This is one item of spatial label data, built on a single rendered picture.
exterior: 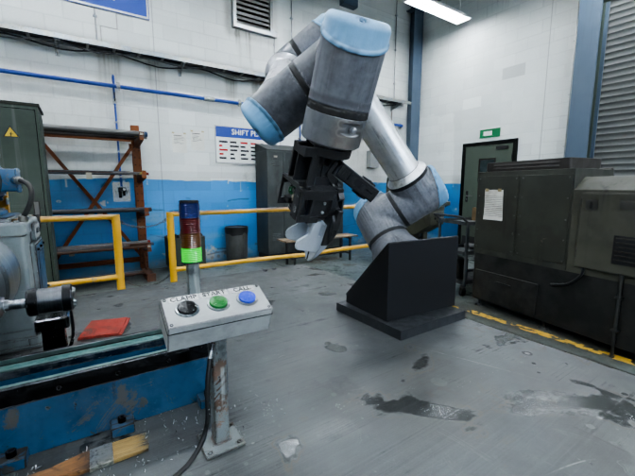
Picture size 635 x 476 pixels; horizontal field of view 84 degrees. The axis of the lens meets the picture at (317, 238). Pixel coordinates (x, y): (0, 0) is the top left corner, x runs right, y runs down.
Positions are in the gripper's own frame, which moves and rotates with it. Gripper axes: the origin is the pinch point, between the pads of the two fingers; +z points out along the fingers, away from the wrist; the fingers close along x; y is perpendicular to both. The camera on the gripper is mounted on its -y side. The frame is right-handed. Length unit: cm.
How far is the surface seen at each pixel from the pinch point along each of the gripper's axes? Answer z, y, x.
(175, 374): 32.0, 21.1, -7.5
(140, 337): 33.6, 25.7, -21.4
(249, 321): 10.1, 12.0, 3.4
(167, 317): 8.1, 24.6, 0.9
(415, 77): -20, -597, -575
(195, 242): 26, 7, -48
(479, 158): 86, -620, -362
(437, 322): 36, -59, -3
